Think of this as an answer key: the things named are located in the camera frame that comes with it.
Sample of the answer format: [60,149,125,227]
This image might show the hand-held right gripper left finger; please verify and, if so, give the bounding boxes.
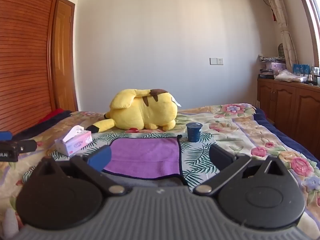
[36,145,127,197]

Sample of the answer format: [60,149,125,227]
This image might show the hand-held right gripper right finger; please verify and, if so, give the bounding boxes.
[193,144,287,197]

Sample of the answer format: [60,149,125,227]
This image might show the purple towel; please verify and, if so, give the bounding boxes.
[102,134,187,181]

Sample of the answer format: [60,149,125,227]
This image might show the pink white tissue box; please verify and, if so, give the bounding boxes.
[54,125,92,156]

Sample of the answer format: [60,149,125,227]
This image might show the blue plastic cup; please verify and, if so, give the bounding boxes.
[186,122,203,143]

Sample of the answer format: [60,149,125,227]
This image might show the red cloth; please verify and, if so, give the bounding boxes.
[37,108,66,124]

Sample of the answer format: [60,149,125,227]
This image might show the yellow plush toy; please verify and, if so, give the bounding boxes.
[104,88,182,133]

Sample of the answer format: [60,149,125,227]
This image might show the dark blue blanket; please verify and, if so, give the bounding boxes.
[253,107,320,167]

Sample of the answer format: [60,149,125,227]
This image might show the wooden louvered wardrobe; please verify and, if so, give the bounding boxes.
[0,0,63,136]

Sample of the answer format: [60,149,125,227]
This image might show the wooden cabinet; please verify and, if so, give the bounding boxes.
[257,78,320,161]

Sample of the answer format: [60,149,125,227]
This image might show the wooden door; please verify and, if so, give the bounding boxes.
[52,0,79,112]

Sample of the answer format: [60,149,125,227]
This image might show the stack of books and boxes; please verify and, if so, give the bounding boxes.
[258,55,287,79]

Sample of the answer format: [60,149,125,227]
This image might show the clear plastic bag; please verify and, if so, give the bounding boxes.
[274,69,308,83]

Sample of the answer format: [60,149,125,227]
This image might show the blue carton boxes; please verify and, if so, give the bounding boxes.
[293,64,311,77]

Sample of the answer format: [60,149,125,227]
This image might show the patterned beige curtain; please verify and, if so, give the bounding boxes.
[259,0,299,72]

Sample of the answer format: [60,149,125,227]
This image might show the wooden window frame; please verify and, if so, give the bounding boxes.
[296,0,320,68]

